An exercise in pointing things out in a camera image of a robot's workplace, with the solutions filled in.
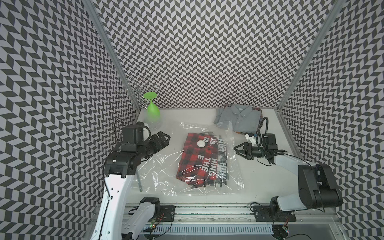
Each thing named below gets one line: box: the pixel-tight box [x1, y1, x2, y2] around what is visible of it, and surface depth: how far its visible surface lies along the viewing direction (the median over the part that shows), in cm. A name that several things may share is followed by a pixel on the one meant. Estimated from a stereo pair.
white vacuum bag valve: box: [196, 139, 206, 148], surface depth 93 cm
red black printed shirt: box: [176, 132, 229, 188], surface depth 86 cm
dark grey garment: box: [213, 104, 261, 132], surface depth 104 cm
